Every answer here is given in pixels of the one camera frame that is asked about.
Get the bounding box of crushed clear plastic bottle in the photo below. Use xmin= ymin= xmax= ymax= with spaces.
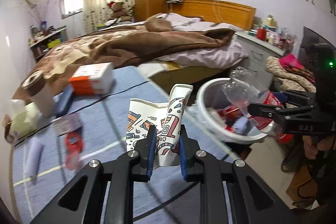
xmin=221 ymin=66 xmax=283 ymax=135

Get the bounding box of patterned paper cup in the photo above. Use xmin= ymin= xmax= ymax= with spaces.
xmin=126 ymin=84 xmax=193 ymax=167

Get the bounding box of white round trash bin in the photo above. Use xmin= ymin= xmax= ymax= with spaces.
xmin=190 ymin=78 xmax=274 ymax=144

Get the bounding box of person's right hand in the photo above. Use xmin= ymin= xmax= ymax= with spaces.
xmin=302 ymin=136 xmax=335 ymax=160

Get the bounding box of floral padded jacket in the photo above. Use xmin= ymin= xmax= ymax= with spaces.
xmin=265 ymin=53 xmax=316 ymax=93

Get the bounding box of grey drawer cabinet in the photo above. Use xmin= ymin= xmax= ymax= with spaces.
xmin=231 ymin=31 xmax=285 ymax=88

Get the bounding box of red jar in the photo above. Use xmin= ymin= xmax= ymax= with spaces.
xmin=256 ymin=26 xmax=266 ymax=41

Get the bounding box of pink duvet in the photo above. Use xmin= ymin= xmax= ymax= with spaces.
xmin=156 ymin=12 xmax=248 ymax=69

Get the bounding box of dark blue glasses case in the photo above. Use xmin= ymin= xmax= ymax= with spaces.
xmin=54 ymin=85 xmax=75 ymax=118

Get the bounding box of wooden headboard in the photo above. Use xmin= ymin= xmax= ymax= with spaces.
xmin=169 ymin=0 xmax=256 ymax=30

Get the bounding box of yellow tissue pack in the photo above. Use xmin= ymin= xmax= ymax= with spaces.
xmin=2 ymin=100 xmax=41 ymax=144

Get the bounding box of orange white box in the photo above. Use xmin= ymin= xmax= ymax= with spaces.
xmin=69 ymin=63 xmax=114 ymax=96

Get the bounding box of brown white tumbler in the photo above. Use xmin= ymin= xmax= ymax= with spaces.
xmin=22 ymin=70 xmax=55 ymax=117

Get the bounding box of brown fleece blanket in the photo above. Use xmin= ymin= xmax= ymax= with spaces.
xmin=11 ymin=13 xmax=236 ymax=105

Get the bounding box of cluttered side shelf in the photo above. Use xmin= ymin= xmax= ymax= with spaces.
xmin=29 ymin=26 xmax=68 ymax=63

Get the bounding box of brown teddy bear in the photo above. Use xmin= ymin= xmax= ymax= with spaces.
xmin=107 ymin=1 xmax=133 ymax=22

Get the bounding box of purple branch bouquet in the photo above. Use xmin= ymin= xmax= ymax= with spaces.
xmin=29 ymin=0 xmax=50 ymax=30

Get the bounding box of small window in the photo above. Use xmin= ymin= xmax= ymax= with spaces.
xmin=59 ymin=0 xmax=84 ymax=19

